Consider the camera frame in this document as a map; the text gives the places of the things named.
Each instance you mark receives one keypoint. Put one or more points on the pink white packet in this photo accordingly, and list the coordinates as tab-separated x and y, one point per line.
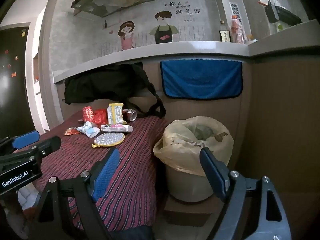
117	128

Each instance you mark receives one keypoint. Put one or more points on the red wrapped plastic bottle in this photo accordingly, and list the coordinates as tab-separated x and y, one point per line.
237	30

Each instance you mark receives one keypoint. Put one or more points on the blue denim cloth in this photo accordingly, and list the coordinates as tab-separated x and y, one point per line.
135	233

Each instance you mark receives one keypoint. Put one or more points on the white vent grille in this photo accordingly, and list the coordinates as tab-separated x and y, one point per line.
235	12

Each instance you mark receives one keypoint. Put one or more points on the brown cardboard box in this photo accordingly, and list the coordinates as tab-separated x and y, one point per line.
190	206

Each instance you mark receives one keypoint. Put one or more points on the red striped cloth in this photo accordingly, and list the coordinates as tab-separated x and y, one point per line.
135	155

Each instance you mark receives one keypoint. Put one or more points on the green white container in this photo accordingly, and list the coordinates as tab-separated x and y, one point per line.
281	27

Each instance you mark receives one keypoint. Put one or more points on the small orange red wrapper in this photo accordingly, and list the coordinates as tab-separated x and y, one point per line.
70	131

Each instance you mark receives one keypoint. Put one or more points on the white tissue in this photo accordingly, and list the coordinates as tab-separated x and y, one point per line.
90	130

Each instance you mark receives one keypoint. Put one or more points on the red foil packet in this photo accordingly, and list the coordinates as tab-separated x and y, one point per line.
100	117

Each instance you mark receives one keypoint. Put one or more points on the black utensil holder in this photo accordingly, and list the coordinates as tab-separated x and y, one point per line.
271	13

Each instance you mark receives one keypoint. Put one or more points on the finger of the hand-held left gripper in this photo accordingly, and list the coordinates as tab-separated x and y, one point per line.
25	138
50	143

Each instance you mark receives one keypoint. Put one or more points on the yellow white snack packet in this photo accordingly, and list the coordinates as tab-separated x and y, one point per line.
115	113

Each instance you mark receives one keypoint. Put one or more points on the black refrigerator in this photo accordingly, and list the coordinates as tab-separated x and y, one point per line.
15	92

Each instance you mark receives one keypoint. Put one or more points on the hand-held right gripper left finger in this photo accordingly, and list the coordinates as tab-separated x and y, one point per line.
107	172

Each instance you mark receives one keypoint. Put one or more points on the black cloth bag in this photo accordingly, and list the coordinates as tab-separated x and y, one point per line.
100	85

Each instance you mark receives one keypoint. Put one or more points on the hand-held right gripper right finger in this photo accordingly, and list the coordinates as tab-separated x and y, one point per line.
212	172

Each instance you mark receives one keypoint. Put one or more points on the grey trash bin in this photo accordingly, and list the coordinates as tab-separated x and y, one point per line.
185	185

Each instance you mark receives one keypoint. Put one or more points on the white cabinet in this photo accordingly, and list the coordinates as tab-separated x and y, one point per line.
40	92

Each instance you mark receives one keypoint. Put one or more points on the crushed silver red can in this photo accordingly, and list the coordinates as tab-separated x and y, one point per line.
131	115

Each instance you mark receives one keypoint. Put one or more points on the blue towel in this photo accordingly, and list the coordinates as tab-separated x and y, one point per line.
200	80

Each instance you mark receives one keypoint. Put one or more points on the dark sauce bottle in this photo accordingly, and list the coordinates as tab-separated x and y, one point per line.
224	35

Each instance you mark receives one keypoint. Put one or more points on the black wall shelf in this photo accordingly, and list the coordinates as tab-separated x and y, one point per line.
287	17

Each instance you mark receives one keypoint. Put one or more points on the cartoon wall poster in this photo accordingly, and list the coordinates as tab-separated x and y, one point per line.
162	30

